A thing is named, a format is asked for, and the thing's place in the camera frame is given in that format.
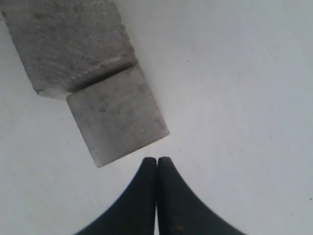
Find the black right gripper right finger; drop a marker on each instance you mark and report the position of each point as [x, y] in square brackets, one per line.
[180, 211]

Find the smallest wooden cube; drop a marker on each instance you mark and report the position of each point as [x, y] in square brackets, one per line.
[117, 116]

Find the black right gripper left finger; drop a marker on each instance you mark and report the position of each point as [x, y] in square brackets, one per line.
[133, 213]

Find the third largest wooden cube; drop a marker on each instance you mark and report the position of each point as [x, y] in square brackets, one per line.
[65, 45]

